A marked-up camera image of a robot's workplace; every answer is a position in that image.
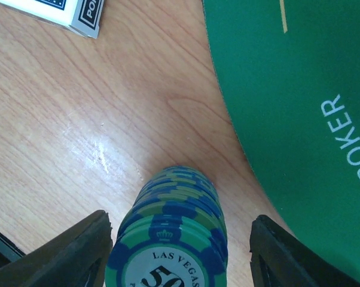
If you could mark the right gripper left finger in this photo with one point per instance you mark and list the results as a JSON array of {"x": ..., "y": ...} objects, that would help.
[{"x": 76, "y": 257}]

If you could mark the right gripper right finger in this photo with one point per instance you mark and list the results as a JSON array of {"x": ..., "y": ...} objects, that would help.
[{"x": 279, "y": 259}]

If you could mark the green blue chip stack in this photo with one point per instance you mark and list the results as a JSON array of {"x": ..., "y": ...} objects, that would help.
[{"x": 174, "y": 234}]

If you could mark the round green poker mat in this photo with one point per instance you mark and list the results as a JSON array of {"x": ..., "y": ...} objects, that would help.
[{"x": 289, "y": 73}]

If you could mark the blue playing card box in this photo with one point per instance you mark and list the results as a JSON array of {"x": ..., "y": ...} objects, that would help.
[{"x": 81, "y": 17}]

